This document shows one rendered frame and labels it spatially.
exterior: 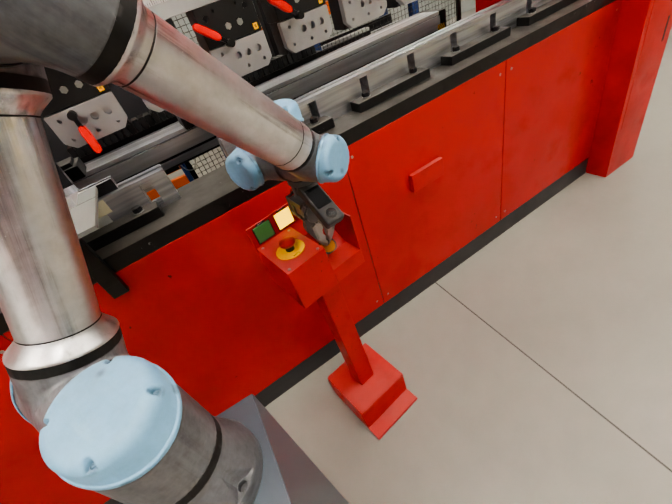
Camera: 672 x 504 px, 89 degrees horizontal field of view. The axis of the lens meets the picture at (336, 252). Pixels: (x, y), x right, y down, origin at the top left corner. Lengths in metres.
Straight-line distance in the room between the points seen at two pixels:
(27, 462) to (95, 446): 1.02
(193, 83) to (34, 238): 0.23
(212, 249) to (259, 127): 0.63
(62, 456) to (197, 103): 0.35
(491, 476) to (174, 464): 1.03
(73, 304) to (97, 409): 0.13
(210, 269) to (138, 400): 0.69
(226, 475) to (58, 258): 0.32
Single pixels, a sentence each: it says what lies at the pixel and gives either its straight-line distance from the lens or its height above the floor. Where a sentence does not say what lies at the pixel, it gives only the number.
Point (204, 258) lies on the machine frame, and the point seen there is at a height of 0.74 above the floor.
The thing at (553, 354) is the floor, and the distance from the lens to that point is 1.52.
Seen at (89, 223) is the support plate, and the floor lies 1.00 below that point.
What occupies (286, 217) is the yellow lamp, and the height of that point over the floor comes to 0.81.
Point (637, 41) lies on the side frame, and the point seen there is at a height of 0.66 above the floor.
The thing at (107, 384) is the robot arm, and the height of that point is 1.00.
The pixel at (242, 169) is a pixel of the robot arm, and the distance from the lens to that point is 0.63.
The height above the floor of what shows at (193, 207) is 0.87.
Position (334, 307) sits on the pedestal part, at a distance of 0.98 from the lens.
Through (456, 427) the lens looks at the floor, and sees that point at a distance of 1.36.
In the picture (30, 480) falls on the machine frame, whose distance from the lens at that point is 1.49.
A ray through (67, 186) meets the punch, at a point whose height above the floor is 1.02.
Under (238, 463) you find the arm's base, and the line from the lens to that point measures 0.53.
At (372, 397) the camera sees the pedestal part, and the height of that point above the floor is 0.12.
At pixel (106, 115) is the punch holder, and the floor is 1.14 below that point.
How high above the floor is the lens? 1.26
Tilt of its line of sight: 39 degrees down
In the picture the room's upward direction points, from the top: 20 degrees counter-clockwise
